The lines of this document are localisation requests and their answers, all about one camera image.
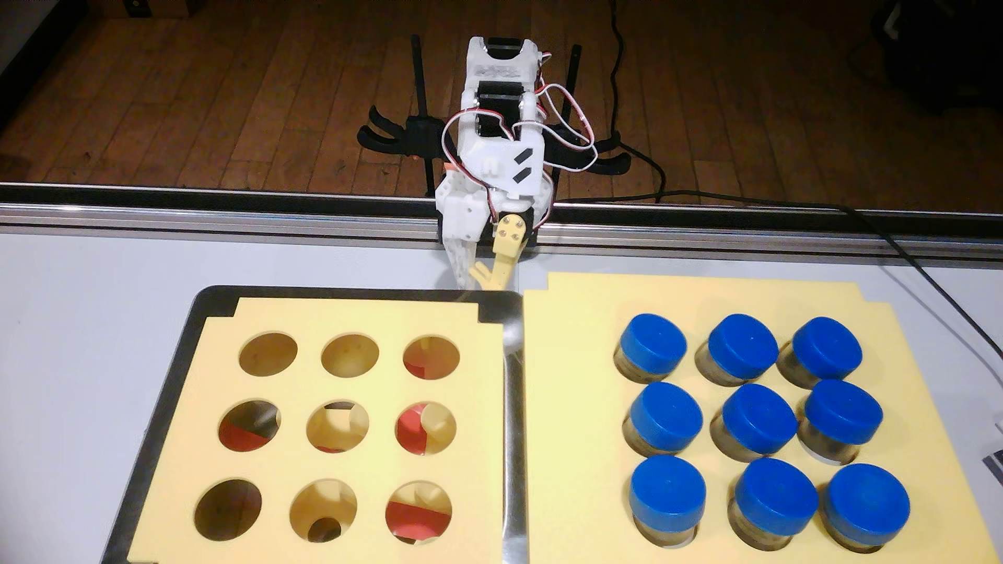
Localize white gripper with motor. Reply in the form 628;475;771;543
436;116;555;292

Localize blue capped clear test tube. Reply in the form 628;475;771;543
628;454;708;549
709;381;799;463
776;317;865;390
798;378;885;467
623;381;705;461
820;462;912;553
613;312;689;385
695;313;780;387
729;458;821;551

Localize large yellow foam rack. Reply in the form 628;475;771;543
521;270;1000;564

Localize yellow foam rack in tray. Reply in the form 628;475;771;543
125;296;506;564

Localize metal tray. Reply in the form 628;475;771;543
100;284;528;564

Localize dark bulky object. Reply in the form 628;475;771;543
846;0;1003;119

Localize small grey object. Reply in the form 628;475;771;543
982;419;1003;487

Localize red and white servo wires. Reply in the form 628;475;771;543
440;52;598;230

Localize thin black cable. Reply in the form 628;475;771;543
607;0;667;201

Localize aluminium table rail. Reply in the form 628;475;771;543
0;182;1003;263

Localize long black cable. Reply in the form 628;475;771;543
558;190;1003;357

